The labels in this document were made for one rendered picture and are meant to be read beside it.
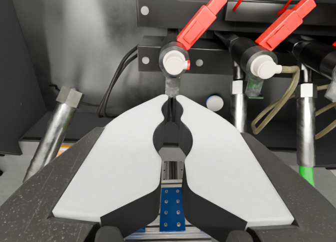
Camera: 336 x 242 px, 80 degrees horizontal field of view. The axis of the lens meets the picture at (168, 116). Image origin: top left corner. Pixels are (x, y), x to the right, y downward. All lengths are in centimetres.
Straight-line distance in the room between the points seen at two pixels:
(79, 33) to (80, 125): 20
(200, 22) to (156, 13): 10
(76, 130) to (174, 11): 33
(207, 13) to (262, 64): 7
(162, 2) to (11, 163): 211
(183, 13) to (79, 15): 25
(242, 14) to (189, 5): 7
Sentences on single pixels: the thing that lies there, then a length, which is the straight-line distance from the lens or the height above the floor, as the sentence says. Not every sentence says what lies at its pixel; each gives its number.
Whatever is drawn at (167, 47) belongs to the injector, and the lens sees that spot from 19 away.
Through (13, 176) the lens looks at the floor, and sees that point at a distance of 240.
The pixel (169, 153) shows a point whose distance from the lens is 43.
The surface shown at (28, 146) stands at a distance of 51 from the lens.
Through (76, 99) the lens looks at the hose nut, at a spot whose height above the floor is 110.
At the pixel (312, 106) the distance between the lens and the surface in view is 28.
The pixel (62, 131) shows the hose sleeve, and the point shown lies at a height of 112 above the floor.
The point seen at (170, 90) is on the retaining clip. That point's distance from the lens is 20.
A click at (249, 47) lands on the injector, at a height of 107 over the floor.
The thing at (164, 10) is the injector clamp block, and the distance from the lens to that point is 29.
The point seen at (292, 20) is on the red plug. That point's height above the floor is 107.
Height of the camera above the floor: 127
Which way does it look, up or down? 59 degrees down
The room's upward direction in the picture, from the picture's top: 179 degrees counter-clockwise
